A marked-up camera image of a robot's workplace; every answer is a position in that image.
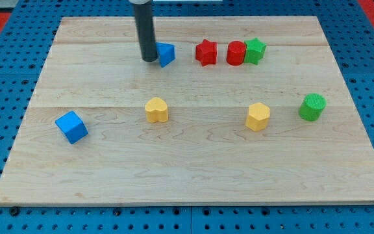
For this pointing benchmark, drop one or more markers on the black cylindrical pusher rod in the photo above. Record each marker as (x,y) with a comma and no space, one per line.
(143,16)

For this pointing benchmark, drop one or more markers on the yellow heart block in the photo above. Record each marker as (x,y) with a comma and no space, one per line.
(156,110)

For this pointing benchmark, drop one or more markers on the blue triangle block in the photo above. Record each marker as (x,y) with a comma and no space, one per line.
(166,53)

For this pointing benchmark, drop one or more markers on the red star block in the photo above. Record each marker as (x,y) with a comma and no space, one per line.
(206,52)

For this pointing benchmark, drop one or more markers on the red cylinder block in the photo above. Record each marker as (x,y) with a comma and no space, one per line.
(236,53)

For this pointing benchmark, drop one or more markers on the green star block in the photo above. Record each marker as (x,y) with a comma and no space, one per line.
(255,50)

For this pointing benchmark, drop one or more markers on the blue cube block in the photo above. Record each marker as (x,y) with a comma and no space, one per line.
(72,127)

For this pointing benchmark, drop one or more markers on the wooden board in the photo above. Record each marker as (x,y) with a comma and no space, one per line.
(204,154)

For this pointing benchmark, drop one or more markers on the yellow hexagon block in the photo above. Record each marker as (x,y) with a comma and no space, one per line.
(257,117)

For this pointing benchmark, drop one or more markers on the green cylinder block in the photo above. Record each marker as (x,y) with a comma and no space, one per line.
(312,107)

